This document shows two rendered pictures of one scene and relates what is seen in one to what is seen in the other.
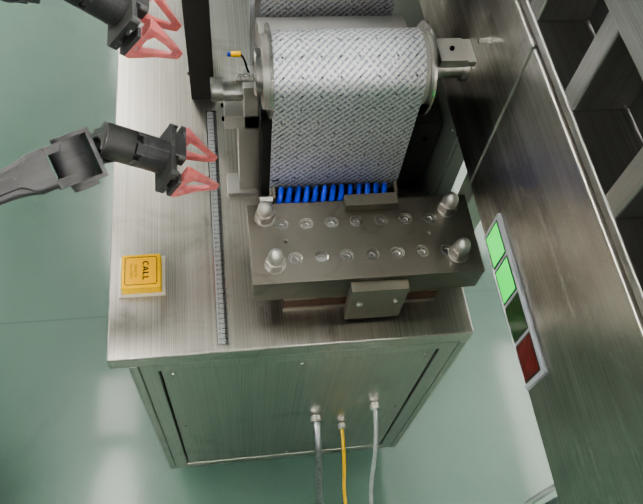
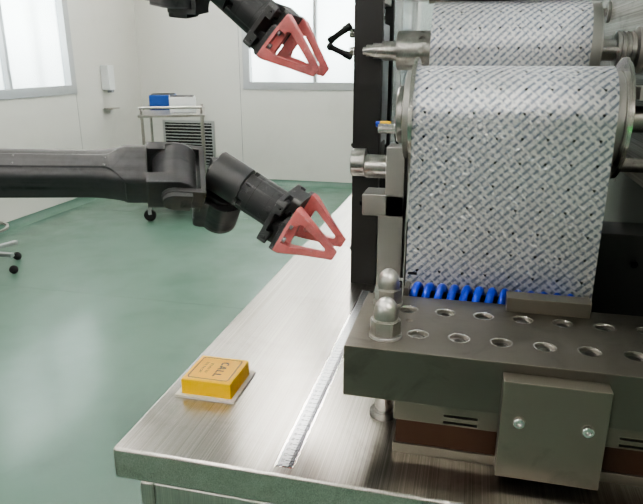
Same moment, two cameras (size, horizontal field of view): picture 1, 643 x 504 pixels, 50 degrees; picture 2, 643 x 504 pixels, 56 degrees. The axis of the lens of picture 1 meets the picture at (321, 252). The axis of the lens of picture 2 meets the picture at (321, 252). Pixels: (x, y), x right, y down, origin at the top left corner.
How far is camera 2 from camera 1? 0.74 m
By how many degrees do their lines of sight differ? 47
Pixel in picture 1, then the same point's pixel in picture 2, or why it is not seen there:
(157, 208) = (270, 339)
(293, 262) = (414, 338)
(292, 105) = (436, 127)
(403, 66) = (585, 80)
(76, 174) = (169, 173)
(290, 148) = (433, 209)
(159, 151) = (273, 189)
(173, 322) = (227, 430)
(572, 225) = not seen: outside the picture
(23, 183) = (109, 163)
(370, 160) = (547, 248)
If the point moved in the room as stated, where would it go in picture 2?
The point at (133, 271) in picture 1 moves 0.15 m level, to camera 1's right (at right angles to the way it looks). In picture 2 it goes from (206, 367) to (301, 396)
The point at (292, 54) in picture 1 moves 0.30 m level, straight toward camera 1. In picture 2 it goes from (441, 69) to (367, 75)
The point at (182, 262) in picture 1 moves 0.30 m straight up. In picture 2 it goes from (273, 381) to (267, 163)
